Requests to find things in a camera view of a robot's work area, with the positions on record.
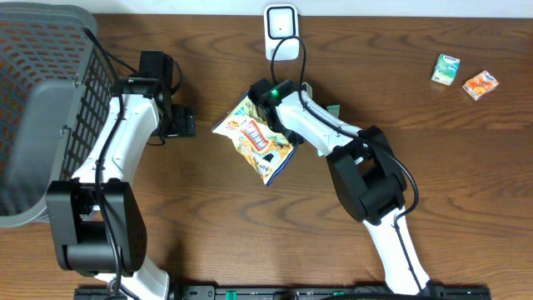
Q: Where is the yellow snack bag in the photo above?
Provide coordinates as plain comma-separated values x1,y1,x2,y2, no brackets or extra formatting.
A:
212,92,296,187

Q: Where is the teal snack pouch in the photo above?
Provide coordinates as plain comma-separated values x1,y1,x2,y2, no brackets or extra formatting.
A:
326,104,340,118

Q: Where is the green tissue pack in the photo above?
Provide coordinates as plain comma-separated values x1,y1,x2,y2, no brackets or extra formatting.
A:
431,54,461,86

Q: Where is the orange tissue pack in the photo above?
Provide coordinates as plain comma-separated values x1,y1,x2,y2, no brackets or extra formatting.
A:
462,70,500,101

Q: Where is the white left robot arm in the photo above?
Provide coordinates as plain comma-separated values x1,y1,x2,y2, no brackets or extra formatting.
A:
46,77,196,299

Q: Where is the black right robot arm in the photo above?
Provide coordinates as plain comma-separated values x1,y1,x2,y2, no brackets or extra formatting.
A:
248,78,430,295

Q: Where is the white barcode scanner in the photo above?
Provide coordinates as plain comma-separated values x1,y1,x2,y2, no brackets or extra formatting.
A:
263,3,300,61

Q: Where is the grey plastic mesh basket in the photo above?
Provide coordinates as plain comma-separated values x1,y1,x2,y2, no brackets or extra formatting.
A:
1,2,114,228

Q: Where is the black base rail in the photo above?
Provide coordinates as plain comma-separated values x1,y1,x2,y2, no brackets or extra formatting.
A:
74,284,492,300

